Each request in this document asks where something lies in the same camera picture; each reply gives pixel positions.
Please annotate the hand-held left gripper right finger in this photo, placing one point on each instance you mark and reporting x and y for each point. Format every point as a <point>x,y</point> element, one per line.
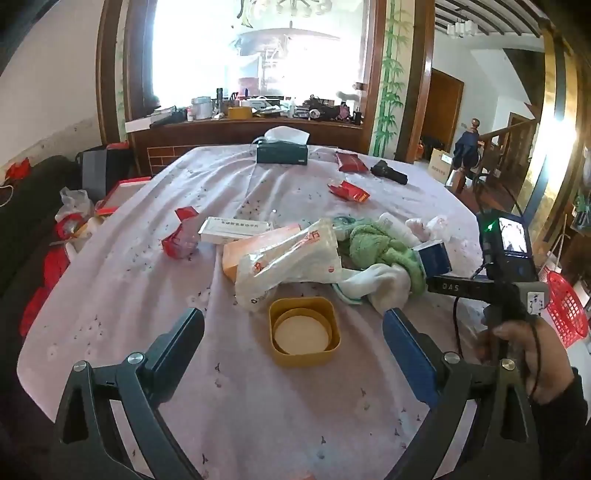
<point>408,355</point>

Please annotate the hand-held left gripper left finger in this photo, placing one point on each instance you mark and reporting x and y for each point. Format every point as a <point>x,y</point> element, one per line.
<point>184,334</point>

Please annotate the small blue box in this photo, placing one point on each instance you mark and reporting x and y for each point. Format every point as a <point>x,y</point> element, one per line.
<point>434,258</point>

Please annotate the white sock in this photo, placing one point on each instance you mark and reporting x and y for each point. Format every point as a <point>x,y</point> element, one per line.
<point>374,286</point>

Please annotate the red plastic basket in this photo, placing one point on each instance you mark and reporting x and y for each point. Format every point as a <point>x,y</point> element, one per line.
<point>565,309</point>

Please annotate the pink white plastic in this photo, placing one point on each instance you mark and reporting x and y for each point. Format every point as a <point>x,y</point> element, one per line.
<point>431,228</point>

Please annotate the red and clear plastic bag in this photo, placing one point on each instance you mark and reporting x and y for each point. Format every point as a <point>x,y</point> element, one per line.
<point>180,235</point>

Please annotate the orange box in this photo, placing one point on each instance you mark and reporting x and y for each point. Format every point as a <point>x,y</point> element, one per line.
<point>244,254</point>

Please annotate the yellow square container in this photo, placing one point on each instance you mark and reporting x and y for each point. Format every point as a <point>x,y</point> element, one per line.
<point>302,337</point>

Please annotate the white cardboard box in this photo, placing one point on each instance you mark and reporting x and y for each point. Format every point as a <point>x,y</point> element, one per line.
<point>231,228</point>

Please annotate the green towel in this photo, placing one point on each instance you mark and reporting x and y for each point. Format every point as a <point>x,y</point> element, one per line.
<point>374,244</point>

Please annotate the white printed plastic bag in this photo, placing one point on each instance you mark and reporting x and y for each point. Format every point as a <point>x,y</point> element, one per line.
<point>286,267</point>

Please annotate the torn red packet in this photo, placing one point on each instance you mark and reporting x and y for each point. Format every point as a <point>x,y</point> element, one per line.
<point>348,191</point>

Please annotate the person's right forearm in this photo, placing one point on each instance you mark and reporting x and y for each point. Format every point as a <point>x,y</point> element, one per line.
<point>568,434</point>

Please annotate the person's right hand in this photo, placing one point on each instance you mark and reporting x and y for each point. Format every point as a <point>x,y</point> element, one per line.
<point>545,355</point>

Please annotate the wooden staircase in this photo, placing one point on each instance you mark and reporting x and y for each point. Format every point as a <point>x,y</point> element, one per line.
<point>508,152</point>

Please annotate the white tube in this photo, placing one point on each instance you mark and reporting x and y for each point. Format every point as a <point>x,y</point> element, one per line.
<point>397,226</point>

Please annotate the dark blue jacket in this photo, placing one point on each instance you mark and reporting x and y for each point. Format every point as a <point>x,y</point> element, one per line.
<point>466,147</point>

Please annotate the red cloth bag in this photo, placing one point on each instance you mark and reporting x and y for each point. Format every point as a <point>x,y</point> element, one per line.
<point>46,286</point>

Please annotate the black toy pistol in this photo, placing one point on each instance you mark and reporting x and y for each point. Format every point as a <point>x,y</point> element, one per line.
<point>388,170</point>

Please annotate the red flat box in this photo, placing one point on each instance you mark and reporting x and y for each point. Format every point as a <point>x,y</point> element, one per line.
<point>122,191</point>

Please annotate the wooden door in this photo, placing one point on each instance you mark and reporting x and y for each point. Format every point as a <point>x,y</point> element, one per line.
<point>443,110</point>

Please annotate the crumpled clear plastic bag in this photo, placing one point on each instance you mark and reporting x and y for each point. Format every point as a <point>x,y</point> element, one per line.
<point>74,203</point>

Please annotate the red flat packet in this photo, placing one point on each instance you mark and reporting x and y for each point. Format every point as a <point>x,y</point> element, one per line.
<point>351,161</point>

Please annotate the black bag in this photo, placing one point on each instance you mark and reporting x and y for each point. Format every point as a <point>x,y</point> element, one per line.
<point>104,170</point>

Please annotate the dark sofa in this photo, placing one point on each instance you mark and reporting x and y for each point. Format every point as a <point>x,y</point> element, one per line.
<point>23,230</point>

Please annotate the wooden sideboard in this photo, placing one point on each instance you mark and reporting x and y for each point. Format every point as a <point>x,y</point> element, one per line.
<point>231,134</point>

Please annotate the dark green tissue box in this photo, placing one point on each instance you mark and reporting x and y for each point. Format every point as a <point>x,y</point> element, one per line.
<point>281,150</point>

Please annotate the bamboo painted panel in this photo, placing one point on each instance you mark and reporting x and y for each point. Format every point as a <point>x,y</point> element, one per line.
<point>392,83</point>

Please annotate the silver metal pot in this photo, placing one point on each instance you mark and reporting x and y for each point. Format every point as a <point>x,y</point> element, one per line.
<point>202,108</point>

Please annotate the white ceiling lamp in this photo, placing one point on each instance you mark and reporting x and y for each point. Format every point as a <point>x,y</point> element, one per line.
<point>461,27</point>

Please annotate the ceiling chandelier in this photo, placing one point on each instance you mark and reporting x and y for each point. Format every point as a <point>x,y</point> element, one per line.
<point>286,9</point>

